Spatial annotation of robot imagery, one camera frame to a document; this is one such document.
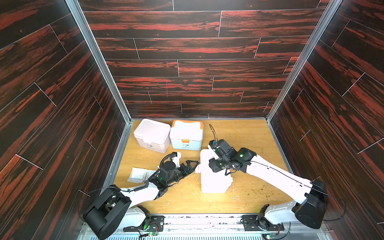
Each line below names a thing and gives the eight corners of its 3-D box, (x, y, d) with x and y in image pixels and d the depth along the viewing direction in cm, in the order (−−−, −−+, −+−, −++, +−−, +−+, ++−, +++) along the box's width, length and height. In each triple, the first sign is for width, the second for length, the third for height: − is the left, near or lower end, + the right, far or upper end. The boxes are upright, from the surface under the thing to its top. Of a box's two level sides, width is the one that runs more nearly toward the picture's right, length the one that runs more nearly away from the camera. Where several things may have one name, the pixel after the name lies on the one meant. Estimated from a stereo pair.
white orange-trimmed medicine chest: (172, 151, 103) (169, 137, 91) (173, 134, 112) (171, 120, 100) (202, 151, 103) (204, 137, 91) (201, 134, 112) (203, 120, 100)
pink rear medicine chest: (137, 149, 105) (129, 135, 93) (147, 132, 115) (141, 117, 103) (167, 156, 101) (164, 143, 89) (175, 138, 111) (173, 124, 99)
